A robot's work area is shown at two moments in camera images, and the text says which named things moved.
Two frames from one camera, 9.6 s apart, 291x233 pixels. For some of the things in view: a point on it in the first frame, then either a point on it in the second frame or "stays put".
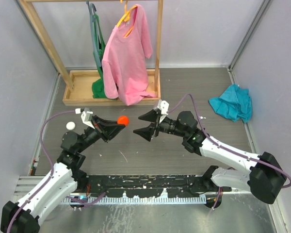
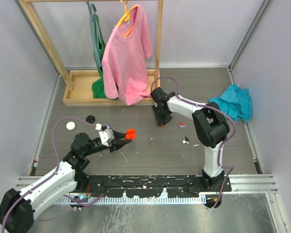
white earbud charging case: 70,125 stays put
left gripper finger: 105,122 to 118,135
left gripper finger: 108,132 to 120,144
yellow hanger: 126,17 stays put
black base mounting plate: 149,186 stays put
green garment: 97,87 stays put
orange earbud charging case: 123,120 to 131,134
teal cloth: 234,104 stays put
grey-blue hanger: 95,49 stays put
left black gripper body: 95,125 to 111,144
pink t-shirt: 124,60 stays put
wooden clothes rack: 77,86 stays put
